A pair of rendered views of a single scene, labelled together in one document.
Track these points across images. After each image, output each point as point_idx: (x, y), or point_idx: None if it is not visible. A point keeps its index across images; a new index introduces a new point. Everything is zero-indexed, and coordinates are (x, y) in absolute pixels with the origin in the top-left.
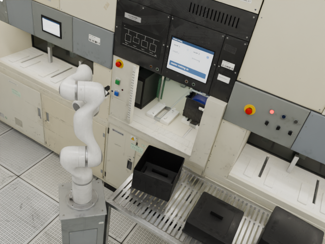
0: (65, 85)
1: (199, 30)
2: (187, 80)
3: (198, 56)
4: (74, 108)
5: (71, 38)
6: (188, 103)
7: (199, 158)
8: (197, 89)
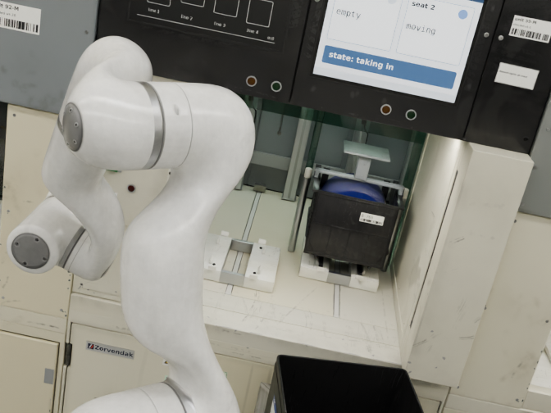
0: (108, 96)
1: None
2: (389, 106)
3: (429, 15)
4: (18, 256)
5: None
6: (323, 209)
7: (441, 360)
8: (425, 129)
